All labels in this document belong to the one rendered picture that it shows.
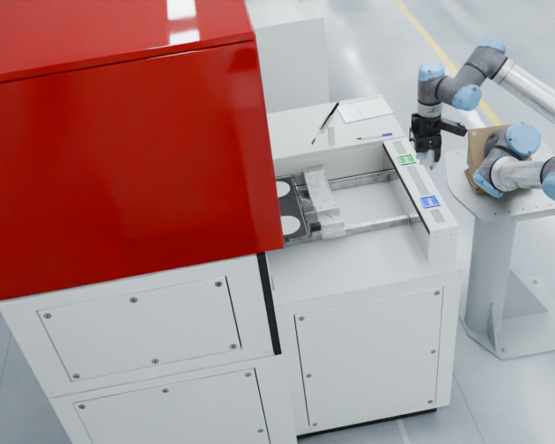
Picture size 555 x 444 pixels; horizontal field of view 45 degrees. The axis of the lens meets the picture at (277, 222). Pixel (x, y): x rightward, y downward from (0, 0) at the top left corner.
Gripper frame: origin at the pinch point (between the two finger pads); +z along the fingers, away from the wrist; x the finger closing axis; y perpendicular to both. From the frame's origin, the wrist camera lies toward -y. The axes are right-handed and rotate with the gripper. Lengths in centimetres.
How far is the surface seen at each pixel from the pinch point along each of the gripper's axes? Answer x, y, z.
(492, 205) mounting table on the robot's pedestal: -8.7, -26.0, 28.7
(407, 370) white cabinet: 20, 14, 75
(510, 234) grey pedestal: -16, -39, 52
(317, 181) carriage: -34, 33, 23
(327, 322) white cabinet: 20, 42, 41
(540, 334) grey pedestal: -10, -56, 109
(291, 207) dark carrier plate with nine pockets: -18, 45, 21
